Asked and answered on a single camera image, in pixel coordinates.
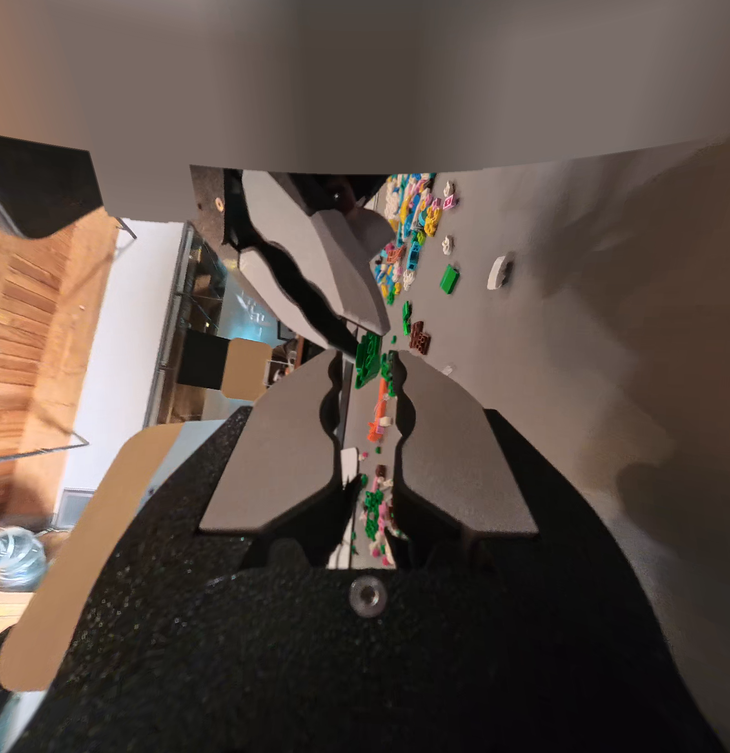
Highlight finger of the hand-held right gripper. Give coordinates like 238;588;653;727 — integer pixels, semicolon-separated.
238;246;358;355
241;171;398;336

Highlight wall vent grille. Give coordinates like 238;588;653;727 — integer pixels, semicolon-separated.
55;488;96;526

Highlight silver ventilation duct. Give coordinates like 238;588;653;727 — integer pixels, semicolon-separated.
0;525;49;593

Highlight pile of colourful lego pieces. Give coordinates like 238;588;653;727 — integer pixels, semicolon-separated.
373;172;461;308

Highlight white rounded lego piece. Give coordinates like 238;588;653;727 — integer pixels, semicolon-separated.
486;252;515;291

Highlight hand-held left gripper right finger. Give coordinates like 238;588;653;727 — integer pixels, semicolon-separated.
390;349;540;569

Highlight large green ringed lego plate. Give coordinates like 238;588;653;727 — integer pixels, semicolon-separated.
355;331;383;390

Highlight scatter of small lego pieces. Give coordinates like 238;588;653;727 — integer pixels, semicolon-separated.
348;300;457;560

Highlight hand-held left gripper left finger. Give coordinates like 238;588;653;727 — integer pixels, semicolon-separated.
197;349;349;569

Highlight orange lego brick separator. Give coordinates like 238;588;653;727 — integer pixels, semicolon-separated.
366;378;396;443

